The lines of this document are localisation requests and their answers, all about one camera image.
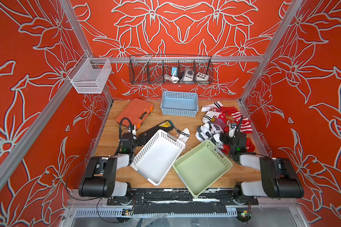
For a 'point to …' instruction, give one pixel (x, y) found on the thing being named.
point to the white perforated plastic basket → (157, 157)
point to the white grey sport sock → (210, 132)
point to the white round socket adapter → (188, 74)
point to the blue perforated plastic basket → (179, 103)
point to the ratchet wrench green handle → (177, 130)
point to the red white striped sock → (246, 126)
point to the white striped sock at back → (217, 104)
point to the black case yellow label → (166, 126)
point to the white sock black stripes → (184, 135)
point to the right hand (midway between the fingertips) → (226, 130)
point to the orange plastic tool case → (137, 111)
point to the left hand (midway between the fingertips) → (137, 133)
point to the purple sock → (221, 123)
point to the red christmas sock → (227, 109)
